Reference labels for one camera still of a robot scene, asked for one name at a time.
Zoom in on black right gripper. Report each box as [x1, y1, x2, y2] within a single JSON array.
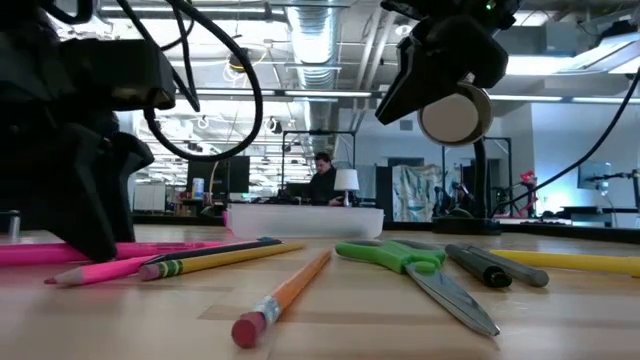
[[374, 0, 524, 126]]

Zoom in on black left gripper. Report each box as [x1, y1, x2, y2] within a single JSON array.
[[0, 37, 177, 262]]

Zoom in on pink highlighter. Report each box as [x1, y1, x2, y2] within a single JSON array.
[[0, 241, 226, 267]]

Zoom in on yellow pencil pink eraser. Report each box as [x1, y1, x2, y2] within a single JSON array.
[[138, 242, 306, 282]]

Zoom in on black pen pointed tip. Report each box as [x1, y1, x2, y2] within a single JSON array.
[[144, 237, 284, 266]]

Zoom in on clear pencil box pink lid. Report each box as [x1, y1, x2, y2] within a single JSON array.
[[222, 203, 386, 240]]

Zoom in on black marker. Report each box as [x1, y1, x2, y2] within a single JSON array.
[[444, 243, 514, 289]]

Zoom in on orange pencil red eraser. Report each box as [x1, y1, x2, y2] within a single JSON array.
[[230, 249, 333, 350]]

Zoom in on grey stick pen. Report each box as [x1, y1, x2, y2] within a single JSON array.
[[462, 243, 550, 289]]

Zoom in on yellow highlighter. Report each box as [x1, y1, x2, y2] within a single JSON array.
[[488, 248, 640, 279]]

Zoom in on white cabinet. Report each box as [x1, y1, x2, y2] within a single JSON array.
[[133, 183, 167, 213]]

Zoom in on round gooseneck lamp black stand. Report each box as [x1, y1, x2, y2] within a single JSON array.
[[417, 81, 503, 236]]

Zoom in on patterned hanging cloth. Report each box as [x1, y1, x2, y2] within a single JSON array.
[[392, 164, 446, 223]]

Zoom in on white shade table lamp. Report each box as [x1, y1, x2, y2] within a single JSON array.
[[333, 168, 361, 208]]

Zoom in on black computer monitor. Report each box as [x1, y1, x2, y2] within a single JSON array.
[[186, 155, 251, 197]]

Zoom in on person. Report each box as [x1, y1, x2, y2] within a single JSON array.
[[305, 151, 347, 207]]

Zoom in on red desk item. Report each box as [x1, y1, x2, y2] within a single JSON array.
[[519, 170, 539, 216]]

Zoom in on silver metal post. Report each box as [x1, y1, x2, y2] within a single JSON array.
[[6, 209, 22, 242]]

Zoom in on black metal frame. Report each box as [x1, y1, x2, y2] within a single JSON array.
[[280, 129, 358, 206]]

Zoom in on silver ceiling air duct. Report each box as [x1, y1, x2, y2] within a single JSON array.
[[285, 0, 342, 91]]

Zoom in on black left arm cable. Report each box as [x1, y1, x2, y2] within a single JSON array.
[[114, 0, 265, 162]]

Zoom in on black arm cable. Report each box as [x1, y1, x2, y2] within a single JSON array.
[[114, 0, 265, 162], [492, 69, 640, 217]]

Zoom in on green handled scissors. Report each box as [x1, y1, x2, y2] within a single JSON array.
[[334, 239, 501, 338]]

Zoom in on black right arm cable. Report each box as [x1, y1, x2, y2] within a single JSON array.
[[492, 69, 640, 217]]

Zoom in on wall mounted monitor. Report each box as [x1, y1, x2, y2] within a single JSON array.
[[577, 160, 613, 191]]

